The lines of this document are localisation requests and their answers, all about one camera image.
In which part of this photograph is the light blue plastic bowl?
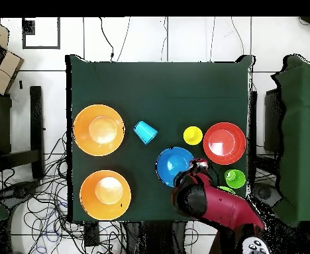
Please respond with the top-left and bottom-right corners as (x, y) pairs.
(155, 146), (195, 188)

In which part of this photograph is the red plastic bowl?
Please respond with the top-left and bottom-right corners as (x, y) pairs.
(203, 122), (247, 165)

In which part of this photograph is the light blue plastic cup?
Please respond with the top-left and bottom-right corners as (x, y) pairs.
(133, 120), (158, 146)

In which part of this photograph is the orange plastic bowl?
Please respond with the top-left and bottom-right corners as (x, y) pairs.
(73, 104), (126, 157)
(79, 169), (132, 221)

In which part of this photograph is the yellow plastic cup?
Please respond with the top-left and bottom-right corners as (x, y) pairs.
(183, 126), (204, 146)

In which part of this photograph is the green plastic cup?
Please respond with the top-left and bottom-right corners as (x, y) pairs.
(224, 169), (246, 189)

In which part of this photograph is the black equipment base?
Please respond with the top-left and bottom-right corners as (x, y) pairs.
(251, 182), (282, 210)
(0, 180), (40, 203)

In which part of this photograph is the dark green tablecloth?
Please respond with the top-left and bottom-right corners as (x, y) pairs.
(65, 54), (255, 223)

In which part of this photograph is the black box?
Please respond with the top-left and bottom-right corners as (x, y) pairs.
(264, 88), (285, 154)

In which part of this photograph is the black power adapter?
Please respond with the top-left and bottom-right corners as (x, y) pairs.
(83, 221), (101, 247)

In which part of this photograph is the black cable with plug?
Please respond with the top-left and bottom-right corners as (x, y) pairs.
(99, 17), (115, 62)

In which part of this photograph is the tangle of floor cables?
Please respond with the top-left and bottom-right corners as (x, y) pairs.
(0, 132), (134, 254)

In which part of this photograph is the black stand frame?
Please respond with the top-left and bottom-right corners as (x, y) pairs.
(0, 85), (45, 181)

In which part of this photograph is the black square floor frame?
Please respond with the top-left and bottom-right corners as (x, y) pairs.
(22, 17), (61, 50)

